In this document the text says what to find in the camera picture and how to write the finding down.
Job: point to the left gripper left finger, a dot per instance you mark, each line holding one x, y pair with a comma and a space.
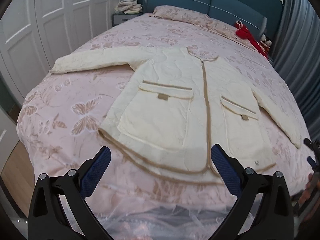
47, 218

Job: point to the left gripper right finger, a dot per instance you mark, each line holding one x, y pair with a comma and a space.
274, 218

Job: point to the cream quilted jacket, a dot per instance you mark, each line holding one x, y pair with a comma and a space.
176, 106

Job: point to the pile of cream clothes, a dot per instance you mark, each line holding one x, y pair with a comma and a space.
128, 7

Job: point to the right hand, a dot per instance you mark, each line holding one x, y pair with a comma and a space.
306, 195

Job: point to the blue-grey curtain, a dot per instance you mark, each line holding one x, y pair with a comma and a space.
296, 58

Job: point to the plush toy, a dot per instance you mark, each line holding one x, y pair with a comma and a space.
265, 43

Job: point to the red garment on bed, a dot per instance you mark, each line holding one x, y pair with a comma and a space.
244, 33

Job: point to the pink floral bedspread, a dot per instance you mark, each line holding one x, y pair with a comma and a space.
59, 121

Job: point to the pink floral pillow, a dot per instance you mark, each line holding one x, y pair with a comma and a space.
195, 18

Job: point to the white wardrobe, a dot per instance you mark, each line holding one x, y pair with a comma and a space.
34, 33

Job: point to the blue upholstered headboard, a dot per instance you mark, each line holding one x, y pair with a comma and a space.
228, 11

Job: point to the grey bedside table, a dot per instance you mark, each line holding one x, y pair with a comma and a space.
121, 18

